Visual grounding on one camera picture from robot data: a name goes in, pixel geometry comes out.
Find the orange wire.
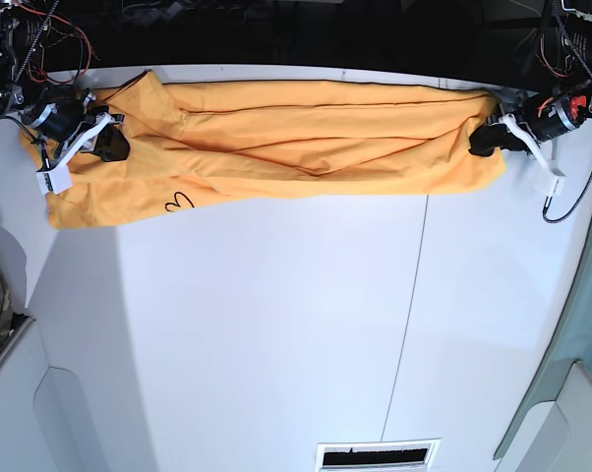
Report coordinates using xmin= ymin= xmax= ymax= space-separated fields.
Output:
xmin=10 ymin=0 xmax=103 ymax=85

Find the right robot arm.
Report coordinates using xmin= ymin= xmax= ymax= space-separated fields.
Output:
xmin=0 ymin=1 xmax=130 ymax=170

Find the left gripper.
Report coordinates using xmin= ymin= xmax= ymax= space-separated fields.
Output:
xmin=469 ymin=86 xmax=592 ymax=157

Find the yellow t-shirt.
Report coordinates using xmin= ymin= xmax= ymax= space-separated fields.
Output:
xmin=46 ymin=72 xmax=505 ymax=229

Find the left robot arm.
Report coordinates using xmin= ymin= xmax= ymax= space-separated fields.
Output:
xmin=469 ymin=1 xmax=592 ymax=157

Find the white bin left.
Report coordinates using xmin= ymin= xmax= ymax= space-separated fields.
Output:
xmin=0 ymin=314 xmax=159 ymax=472

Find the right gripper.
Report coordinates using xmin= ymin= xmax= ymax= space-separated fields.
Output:
xmin=23 ymin=86 xmax=130 ymax=162

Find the white bin right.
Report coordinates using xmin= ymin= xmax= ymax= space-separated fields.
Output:
xmin=497 ymin=362 xmax=592 ymax=472

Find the white bin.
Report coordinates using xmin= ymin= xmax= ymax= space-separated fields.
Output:
xmin=0 ymin=314 xmax=159 ymax=472
xmin=497 ymin=362 xmax=592 ymax=472

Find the braided black cable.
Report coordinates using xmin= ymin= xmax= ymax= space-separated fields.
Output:
xmin=541 ymin=0 xmax=592 ymax=225

